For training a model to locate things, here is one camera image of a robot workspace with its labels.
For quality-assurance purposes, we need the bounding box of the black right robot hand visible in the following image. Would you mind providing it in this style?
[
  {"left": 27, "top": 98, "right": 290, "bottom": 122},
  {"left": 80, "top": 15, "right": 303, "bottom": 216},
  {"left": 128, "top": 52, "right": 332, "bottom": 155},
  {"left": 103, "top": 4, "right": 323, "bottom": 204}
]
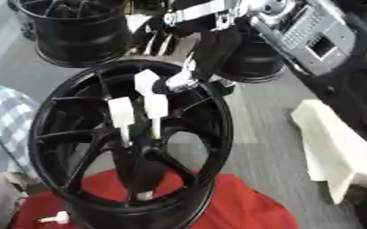
[{"left": 152, "top": 0, "right": 262, "bottom": 95}]

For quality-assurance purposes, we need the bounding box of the black wheel rim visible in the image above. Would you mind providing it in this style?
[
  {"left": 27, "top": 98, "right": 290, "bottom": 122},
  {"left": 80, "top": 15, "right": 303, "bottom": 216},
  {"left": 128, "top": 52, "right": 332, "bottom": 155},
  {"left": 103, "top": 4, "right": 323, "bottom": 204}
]
[
  {"left": 6, "top": 0, "right": 135, "bottom": 69},
  {"left": 213, "top": 35, "right": 289, "bottom": 84}
]

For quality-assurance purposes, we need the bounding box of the black spoked wheel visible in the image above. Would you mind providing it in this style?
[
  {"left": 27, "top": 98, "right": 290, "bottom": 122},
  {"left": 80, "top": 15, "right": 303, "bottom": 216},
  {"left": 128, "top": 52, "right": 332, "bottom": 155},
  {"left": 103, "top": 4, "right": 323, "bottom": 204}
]
[{"left": 27, "top": 58, "right": 235, "bottom": 229}]

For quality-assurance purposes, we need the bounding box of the white pin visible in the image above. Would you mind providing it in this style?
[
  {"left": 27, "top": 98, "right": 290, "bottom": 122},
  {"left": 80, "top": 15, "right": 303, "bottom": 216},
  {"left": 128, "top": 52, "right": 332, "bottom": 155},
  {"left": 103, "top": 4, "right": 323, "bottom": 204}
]
[
  {"left": 36, "top": 210, "right": 71, "bottom": 225},
  {"left": 133, "top": 191, "right": 156, "bottom": 201},
  {"left": 142, "top": 93, "right": 171, "bottom": 140},
  {"left": 107, "top": 97, "right": 137, "bottom": 148},
  {"left": 133, "top": 69, "right": 164, "bottom": 97}
]

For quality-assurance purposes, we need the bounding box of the black white slatted object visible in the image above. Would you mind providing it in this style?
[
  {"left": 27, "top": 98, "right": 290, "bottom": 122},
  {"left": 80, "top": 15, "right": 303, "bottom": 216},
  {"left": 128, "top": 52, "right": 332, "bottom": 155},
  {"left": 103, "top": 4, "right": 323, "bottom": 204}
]
[{"left": 125, "top": 13, "right": 187, "bottom": 57}]

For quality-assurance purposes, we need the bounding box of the white foam block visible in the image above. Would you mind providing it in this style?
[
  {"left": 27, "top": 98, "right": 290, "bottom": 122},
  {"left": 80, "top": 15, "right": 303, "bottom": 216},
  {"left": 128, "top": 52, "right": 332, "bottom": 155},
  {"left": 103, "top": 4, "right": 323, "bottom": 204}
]
[{"left": 288, "top": 98, "right": 367, "bottom": 206}]

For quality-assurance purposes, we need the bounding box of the blue white checked cloth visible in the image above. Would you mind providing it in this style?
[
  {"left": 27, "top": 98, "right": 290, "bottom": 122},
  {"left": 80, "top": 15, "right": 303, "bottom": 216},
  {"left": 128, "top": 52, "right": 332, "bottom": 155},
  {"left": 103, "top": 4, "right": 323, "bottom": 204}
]
[{"left": 0, "top": 79, "right": 43, "bottom": 180}]

